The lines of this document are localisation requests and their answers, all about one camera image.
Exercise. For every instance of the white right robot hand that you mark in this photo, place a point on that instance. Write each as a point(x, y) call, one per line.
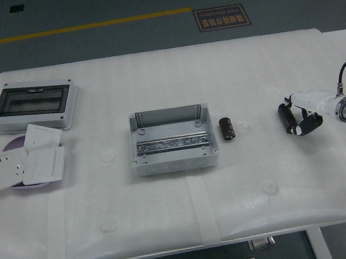
point(313, 100)

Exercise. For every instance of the black cylindrical battery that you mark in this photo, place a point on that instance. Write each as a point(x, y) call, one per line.
point(286, 117)
point(227, 128)

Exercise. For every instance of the open grey junction box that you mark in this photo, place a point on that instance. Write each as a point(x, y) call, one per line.
point(169, 126)

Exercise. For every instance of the grey box with clear cover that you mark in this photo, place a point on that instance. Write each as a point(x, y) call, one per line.
point(34, 104)

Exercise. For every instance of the black floor sign orange text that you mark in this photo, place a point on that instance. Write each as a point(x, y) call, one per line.
point(222, 18)

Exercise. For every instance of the white table leg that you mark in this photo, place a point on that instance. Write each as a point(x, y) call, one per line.
point(319, 246)

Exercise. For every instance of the white tape strip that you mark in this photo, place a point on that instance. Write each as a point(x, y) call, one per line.
point(56, 231)
point(204, 209)

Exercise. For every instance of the white foam table mat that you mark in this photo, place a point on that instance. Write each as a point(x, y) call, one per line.
point(151, 74)

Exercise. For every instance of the purple round plate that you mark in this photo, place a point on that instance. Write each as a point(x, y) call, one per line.
point(12, 145)

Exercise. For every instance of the black floor outlet cover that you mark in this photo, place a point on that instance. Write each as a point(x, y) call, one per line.
point(16, 9)

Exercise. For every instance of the metal DIN rail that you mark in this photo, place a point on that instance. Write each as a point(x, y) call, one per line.
point(170, 143)

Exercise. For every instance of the metal table bracket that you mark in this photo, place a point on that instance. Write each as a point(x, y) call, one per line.
point(261, 243)

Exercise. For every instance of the white wall switch panel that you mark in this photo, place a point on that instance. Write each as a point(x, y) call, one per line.
point(46, 164)
point(41, 134)

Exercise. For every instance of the white wall socket panel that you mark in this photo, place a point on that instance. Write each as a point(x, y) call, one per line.
point(6, 169)

